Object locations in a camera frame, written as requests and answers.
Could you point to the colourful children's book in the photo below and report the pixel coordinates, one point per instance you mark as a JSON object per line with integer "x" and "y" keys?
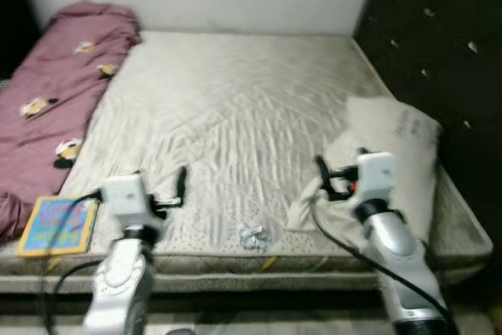
{"x": 59, "y": 231}

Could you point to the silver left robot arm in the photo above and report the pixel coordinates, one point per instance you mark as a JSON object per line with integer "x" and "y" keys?
{"x": 118, "y": 288}

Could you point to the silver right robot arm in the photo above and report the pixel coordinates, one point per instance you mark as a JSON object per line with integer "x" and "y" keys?
{"x": 396, "y": 249}

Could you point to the beige pillow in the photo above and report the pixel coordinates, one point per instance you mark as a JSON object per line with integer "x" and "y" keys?
{"x": 392, "y": 139}

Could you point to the crumpled silver wrapper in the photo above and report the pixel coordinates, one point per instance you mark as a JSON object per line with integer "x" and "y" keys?
{"x": 252, "y": 237}

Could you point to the beige quilted mattress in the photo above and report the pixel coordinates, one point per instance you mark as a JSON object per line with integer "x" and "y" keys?
{"x": 235, "y": 100}

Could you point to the pink cartoon print blanket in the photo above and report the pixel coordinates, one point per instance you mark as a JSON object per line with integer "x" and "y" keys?
{"x": 55, "y": 92}

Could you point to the grey robot left leg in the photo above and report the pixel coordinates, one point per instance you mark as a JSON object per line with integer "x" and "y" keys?
{"x": 182, "y": 333}

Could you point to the black tufted headboard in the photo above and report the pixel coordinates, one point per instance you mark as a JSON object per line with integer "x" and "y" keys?
{"x": 439, "y": 37}

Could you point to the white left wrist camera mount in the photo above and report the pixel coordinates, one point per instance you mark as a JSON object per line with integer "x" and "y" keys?
{"x": 125, "y": 194}

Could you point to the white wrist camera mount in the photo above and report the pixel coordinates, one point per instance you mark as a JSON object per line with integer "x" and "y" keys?
{"x": 125, "y": 194}
{"x": 375, "y": 174}

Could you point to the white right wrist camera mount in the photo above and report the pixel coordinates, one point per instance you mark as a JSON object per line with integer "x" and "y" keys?
{"x": 375, "y": 174}

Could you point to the dark bed frame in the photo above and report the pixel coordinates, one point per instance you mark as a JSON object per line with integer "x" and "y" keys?
{"x": 259, "y": 304}

